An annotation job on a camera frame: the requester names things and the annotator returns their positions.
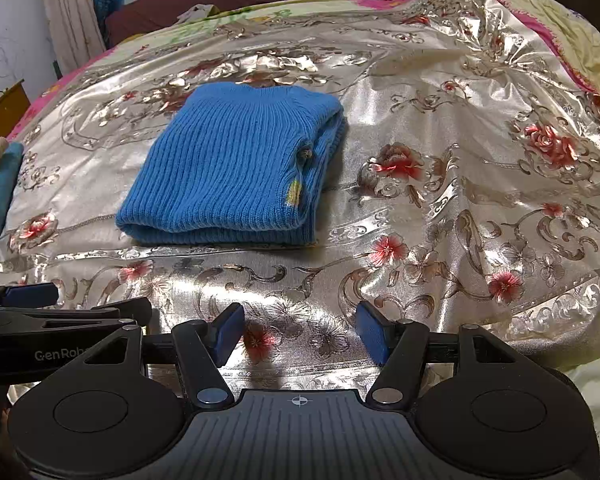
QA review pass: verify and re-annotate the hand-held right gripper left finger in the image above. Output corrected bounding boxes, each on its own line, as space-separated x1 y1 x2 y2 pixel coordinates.
80 303 246 407

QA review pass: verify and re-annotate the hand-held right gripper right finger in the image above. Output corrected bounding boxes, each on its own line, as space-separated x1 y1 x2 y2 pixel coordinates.
355 300 521 407

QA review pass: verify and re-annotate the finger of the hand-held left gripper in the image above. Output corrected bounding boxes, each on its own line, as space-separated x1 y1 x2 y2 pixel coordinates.
0 282 60 311
0 297 154 335

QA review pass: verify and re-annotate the blue striped knit sweater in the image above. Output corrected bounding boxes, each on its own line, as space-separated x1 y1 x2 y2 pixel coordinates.
115 82 349 249

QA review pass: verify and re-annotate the teal folded cloth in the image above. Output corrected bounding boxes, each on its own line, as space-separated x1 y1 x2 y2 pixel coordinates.
0 142 26 282

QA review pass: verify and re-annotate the wooden cabinet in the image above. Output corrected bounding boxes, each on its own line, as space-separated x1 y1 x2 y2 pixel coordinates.
0 80 32 147

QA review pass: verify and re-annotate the silver floral bedspread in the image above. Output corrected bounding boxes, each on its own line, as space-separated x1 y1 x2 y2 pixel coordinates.
0 0 600 397

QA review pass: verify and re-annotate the beige curtain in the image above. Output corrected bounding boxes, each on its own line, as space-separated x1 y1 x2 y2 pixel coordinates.
37 0 107 74

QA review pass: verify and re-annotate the blue plastic bag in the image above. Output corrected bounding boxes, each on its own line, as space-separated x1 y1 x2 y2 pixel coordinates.
91 0 127 29

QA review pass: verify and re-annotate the small white cloth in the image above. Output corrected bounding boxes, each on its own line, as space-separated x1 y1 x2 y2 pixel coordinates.
176 4 219 24

